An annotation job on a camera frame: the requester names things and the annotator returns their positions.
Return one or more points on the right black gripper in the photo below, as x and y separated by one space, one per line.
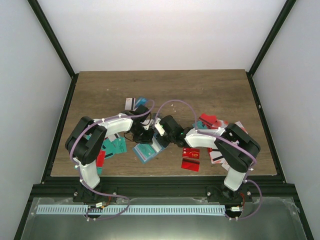
164 143

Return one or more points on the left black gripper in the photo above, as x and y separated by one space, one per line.
148 139

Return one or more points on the blue leather card holder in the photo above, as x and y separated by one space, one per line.
156 146

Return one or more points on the teal vip card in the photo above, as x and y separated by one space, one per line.
111 148
144 151

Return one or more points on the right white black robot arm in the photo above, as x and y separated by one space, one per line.
237 148

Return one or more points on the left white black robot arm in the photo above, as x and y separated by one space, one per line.
85 142

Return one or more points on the red gold VIP card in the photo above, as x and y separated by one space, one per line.
191 153

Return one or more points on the blue card top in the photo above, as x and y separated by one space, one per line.
140 101

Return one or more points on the white card with black stripe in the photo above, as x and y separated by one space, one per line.
130 103

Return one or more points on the red striped card front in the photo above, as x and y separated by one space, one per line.
190 164

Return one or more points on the red card front left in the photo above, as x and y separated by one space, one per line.
100 159

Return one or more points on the white striped card right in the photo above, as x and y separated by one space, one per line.
216 157

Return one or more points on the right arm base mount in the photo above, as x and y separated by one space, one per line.
222 194

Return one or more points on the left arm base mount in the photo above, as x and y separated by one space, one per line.
86 196

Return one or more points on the light blue slotted cable duct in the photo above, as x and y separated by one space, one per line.
202 210

